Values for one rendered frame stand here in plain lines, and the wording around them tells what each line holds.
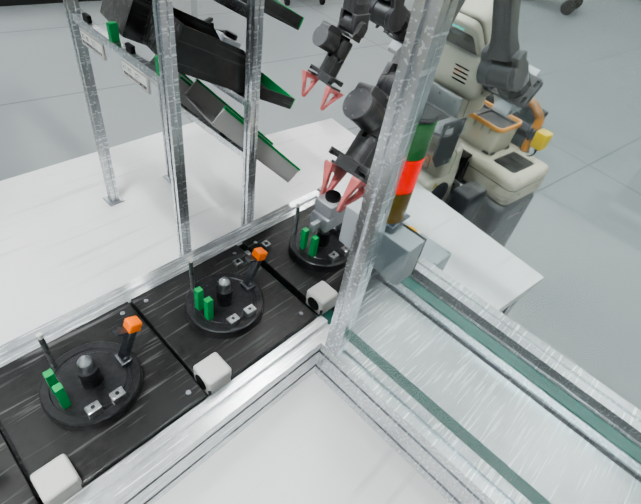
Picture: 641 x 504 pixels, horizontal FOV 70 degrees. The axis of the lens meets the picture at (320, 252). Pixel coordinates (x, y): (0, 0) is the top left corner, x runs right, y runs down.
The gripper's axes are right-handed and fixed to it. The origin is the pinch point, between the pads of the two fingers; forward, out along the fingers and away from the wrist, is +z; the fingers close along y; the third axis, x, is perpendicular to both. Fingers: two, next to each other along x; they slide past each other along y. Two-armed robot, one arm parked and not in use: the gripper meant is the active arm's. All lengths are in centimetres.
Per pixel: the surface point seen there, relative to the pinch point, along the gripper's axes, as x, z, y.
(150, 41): -26.3, -6.9, -33.6
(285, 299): -3.9, 20.0, 5.1
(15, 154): 66, 84, -226
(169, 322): -19.0, 32.2, -4.1
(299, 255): 1.7, 12.8, -0.5
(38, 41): 123, 36, -373
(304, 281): 0.8, 16.2, 4.1
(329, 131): 57, -16, -46
